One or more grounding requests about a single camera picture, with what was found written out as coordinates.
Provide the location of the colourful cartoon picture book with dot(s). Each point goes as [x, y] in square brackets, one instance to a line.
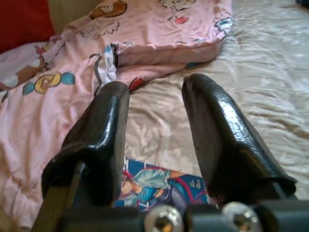
[144, 183]

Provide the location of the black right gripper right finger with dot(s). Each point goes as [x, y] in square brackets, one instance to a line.
[224, 145]

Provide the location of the red fabric cushion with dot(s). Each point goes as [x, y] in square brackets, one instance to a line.
[21, 21]

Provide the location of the beige floral bed sheet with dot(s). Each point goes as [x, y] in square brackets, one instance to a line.
[253, 72]

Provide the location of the pink cartoon print blanket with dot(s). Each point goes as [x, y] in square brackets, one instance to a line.
[157, 24]

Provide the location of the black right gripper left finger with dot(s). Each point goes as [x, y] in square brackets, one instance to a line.
[101, 135]

